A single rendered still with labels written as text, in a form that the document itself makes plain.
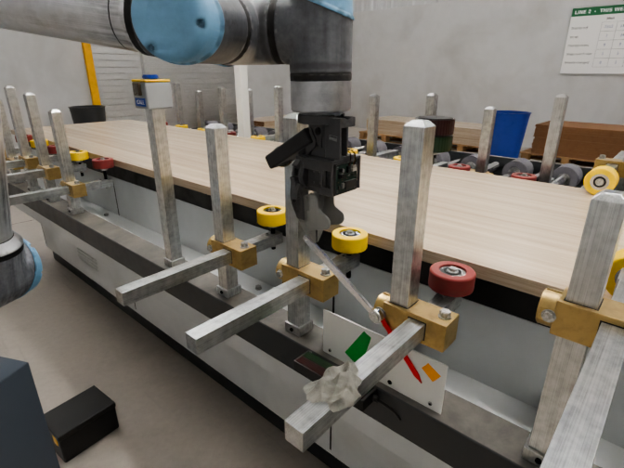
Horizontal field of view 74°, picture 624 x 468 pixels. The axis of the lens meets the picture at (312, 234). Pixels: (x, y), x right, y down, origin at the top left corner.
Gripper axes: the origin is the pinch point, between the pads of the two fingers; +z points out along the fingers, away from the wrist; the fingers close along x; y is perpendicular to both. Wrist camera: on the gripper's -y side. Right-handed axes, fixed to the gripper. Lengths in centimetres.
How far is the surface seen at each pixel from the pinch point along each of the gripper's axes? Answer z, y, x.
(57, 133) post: -5, -134, 6
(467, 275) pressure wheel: 7.7, 20.9, 17.4
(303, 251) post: 8.3, -9.2, 7.5
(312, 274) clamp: 11.7, -5.3, 5.9
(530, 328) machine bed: 19.8, 30.4, 27.8
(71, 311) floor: 96, -188, 11
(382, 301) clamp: 11.8, 10.8, 6.2
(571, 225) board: 9, 28, 60
